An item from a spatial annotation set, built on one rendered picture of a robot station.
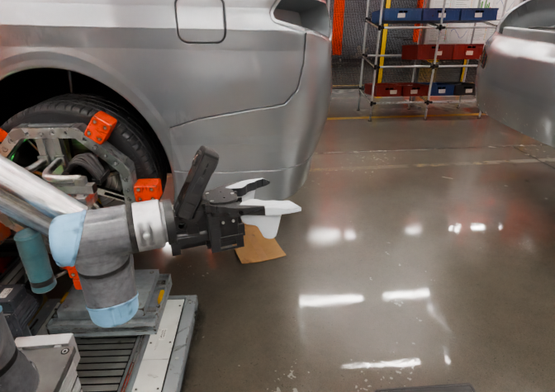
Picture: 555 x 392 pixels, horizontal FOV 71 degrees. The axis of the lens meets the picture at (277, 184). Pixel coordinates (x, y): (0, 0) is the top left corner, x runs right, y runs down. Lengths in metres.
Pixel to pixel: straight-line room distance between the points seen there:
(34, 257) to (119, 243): 1.16
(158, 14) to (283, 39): 0.43
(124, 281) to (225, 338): 1.48
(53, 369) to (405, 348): 1.57
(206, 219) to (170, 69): 0.95
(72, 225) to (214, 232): 0.20
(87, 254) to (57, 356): 0.48
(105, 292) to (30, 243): 1.09
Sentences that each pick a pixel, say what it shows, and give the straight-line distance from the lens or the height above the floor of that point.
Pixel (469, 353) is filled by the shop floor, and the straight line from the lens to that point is 2.22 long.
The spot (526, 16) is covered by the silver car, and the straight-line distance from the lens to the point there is 3.80.
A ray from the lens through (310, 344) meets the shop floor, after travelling 2.06.
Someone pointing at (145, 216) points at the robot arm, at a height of 1.25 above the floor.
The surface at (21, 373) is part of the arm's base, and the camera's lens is 0.97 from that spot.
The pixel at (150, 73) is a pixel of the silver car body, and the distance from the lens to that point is 1.52.
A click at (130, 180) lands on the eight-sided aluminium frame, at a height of 0.91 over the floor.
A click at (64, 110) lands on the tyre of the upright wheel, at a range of 1.65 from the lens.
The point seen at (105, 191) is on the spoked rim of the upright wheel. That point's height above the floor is 0.81.
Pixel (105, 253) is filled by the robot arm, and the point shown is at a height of 1.20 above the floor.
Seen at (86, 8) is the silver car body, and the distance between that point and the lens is 1.56.
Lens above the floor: 1.53
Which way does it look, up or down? 25 degrees down
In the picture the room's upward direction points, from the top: straight up
